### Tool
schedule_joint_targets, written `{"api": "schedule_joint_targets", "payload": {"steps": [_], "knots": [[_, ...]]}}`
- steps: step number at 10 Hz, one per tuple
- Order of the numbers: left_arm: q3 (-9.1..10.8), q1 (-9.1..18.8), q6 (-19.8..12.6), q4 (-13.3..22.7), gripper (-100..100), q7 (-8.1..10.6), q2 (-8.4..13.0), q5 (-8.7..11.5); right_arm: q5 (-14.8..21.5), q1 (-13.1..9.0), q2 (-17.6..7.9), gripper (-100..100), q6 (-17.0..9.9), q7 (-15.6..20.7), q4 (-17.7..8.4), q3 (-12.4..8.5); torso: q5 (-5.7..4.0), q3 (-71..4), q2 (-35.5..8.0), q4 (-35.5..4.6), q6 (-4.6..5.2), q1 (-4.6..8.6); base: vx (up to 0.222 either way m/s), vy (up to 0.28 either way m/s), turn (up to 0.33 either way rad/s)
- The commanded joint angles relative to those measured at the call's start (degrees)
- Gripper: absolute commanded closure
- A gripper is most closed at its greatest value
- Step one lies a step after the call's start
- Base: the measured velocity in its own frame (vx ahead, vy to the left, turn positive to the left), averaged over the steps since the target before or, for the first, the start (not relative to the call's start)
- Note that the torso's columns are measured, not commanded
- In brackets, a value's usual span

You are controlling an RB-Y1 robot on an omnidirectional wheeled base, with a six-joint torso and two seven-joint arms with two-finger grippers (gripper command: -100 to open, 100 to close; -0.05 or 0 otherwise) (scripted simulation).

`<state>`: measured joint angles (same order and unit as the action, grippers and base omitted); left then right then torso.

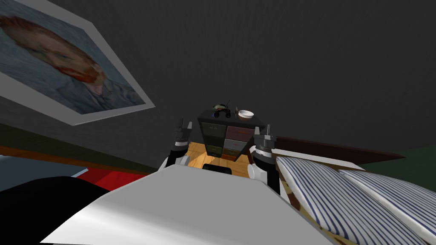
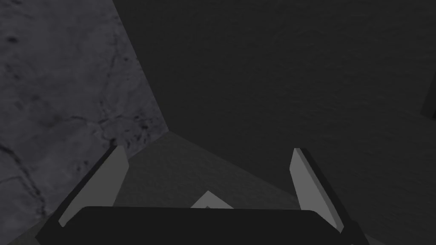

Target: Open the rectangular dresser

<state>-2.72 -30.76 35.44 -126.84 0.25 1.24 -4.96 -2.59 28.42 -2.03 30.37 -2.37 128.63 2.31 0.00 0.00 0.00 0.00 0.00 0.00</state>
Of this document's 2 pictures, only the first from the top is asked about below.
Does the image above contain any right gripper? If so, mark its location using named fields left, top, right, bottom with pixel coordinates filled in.
left=253, top=124, right=278, bottom=151

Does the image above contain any framed portrait painting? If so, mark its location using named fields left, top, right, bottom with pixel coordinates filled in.
left=0, top=0, right=157, bottom=127

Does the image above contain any white bowl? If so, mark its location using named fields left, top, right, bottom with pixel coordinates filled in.
left=237, top=109, right=255, bottom=121

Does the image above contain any dark dresser with coloured drawers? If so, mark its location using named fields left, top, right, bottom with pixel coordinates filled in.
left=196, top=109, right=267, bottom=162

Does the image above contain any small toy vehicle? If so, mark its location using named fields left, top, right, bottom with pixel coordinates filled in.
left=212, top=100, right=232, bottom=119

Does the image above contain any bed with striped pillows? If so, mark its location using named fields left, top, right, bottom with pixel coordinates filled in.
left=272, top=136, right=436, bottom=245

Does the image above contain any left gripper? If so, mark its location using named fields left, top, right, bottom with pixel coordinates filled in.
left=174, top=118, right=193, bottom=147

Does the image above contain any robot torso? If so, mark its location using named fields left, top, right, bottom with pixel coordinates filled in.
left=40, top=163, right=337, bottom=245

